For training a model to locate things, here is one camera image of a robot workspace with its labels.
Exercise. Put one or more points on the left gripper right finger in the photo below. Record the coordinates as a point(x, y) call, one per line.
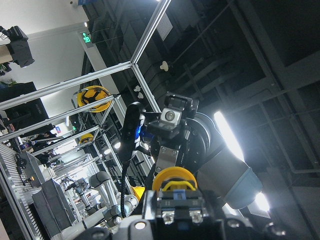
point(214, 204)

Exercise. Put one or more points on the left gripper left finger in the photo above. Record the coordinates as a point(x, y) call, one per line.
point(150, 206)

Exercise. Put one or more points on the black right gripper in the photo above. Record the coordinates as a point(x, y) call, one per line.
point(182, 136)

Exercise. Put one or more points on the yellow push button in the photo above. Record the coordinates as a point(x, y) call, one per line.
point(178, 198)

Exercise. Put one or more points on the yellow hard hat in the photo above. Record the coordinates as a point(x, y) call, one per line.
point(92, 94)

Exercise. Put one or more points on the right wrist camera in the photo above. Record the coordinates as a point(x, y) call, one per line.
point(130, 135)

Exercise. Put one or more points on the aluminium frame post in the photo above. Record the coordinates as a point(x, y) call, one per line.
point(154, 21)

